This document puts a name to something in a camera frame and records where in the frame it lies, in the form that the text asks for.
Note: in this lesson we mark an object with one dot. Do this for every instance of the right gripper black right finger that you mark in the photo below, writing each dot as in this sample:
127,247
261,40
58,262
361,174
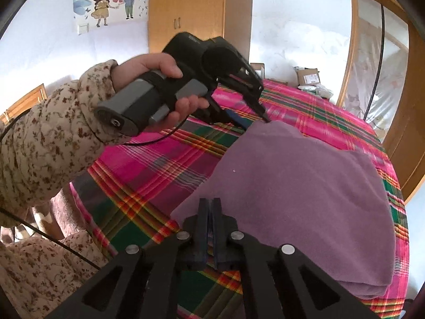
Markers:
278,282

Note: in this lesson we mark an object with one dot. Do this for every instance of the purple fleece garment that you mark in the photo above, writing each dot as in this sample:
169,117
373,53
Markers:
285,188

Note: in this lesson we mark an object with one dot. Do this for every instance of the wooden wardrobe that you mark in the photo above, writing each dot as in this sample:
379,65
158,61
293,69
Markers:
230,19

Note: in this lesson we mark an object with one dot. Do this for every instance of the wooden door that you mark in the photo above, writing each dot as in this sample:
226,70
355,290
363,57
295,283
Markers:
404,142

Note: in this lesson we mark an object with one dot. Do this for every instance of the brown fleece blanket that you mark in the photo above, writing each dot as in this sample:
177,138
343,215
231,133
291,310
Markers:
58,217

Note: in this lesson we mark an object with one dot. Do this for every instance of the white open cardboard box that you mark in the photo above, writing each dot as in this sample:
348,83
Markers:
259,68

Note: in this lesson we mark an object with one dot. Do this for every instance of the brown cardboard box with label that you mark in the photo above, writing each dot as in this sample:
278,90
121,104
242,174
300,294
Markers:
307,76

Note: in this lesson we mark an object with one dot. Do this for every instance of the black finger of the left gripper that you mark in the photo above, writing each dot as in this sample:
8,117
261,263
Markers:
235,119
252,100

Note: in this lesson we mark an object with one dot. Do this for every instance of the person left hand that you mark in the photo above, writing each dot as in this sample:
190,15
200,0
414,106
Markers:
128,71

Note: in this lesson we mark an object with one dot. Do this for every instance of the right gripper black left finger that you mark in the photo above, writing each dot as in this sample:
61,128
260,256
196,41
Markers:
143,283

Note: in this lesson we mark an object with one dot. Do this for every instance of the plastic curtain with zipper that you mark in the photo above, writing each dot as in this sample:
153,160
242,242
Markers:
378,73

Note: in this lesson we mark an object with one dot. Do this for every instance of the pink green plaid bedspread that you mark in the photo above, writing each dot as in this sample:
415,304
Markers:
127,195

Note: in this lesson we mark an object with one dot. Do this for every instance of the left floral sleeve forearm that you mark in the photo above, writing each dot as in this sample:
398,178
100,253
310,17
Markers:
56,141

